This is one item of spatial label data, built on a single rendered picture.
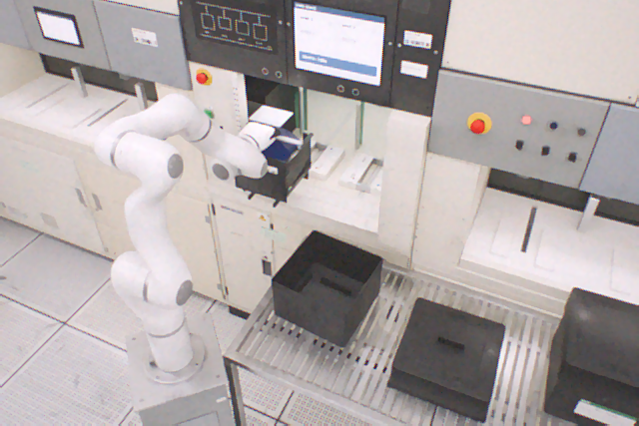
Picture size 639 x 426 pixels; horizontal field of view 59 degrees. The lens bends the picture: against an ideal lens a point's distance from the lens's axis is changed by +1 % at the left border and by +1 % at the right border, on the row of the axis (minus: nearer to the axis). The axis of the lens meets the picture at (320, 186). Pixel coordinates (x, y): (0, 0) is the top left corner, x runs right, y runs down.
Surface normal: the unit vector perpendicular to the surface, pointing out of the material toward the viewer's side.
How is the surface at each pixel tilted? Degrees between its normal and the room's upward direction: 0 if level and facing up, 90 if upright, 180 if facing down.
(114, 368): 0
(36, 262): 0
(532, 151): 90
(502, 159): 90
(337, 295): 0
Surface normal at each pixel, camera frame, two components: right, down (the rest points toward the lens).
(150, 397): 0.00, -0.77
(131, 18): -0.42, 0.58
